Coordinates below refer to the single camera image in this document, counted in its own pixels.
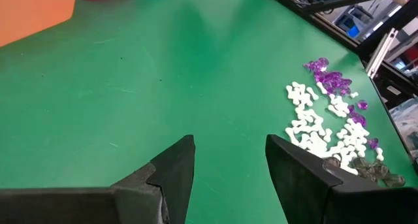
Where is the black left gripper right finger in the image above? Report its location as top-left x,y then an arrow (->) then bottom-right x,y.
265,134 -> 418,224

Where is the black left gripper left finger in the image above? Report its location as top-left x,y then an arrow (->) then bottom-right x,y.
0,135 -> 196,224

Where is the silver aluminium profile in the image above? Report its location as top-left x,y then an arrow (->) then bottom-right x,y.
365,27 -> 399,80

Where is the blue storage crate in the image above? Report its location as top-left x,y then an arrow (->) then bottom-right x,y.
336,7 -> 363,39

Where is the orange plastic bin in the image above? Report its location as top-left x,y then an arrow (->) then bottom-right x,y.
0,0 -> 78,48

